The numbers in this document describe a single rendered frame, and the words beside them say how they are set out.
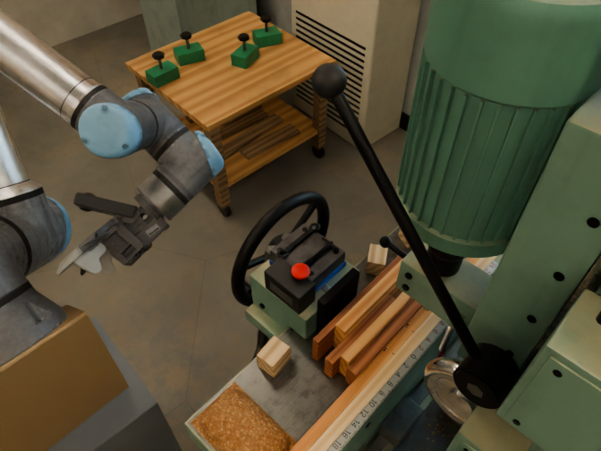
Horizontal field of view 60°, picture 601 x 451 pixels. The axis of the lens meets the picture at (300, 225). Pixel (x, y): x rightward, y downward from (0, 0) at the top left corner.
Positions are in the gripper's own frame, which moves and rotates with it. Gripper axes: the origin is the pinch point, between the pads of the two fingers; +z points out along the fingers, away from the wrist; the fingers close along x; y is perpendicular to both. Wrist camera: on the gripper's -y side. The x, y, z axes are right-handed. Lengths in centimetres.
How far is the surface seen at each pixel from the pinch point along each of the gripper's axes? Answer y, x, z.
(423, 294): 46, -28, -39
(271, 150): -3, 121, -73
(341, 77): 17, -57, -42
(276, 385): 40.2, -19.5, -13.6
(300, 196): 21.6, -2.1, -41.7
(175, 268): 5, 111, -8
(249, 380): 36.7, -18.4, -11.1
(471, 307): 50, -35, -41
